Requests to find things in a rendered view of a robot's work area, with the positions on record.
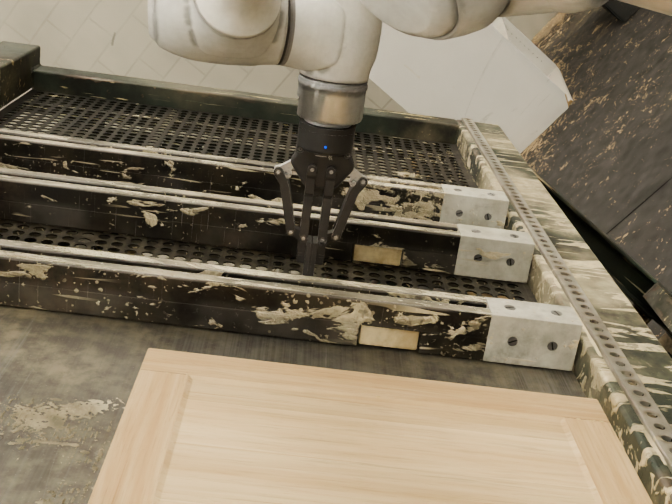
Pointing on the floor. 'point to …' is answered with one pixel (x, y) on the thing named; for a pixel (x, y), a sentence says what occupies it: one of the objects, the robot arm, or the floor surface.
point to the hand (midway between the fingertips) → (309, 262)
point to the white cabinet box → (474, 79)
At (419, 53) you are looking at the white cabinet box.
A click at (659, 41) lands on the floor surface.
